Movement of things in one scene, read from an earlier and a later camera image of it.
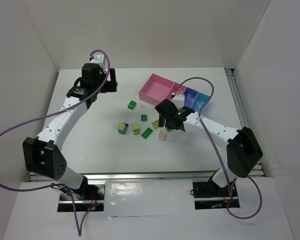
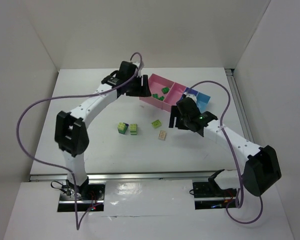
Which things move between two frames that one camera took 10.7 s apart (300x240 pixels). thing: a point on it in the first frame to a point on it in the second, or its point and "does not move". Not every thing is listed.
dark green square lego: [131, 105] to [165, 90]
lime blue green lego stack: [122, 127] does not move
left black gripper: [111, 81] to [139, 85]
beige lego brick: [162, 135] does not move
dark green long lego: [147, 133] to [161, 98]
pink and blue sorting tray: [157, 88] does not move
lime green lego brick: [155, 124] does not move
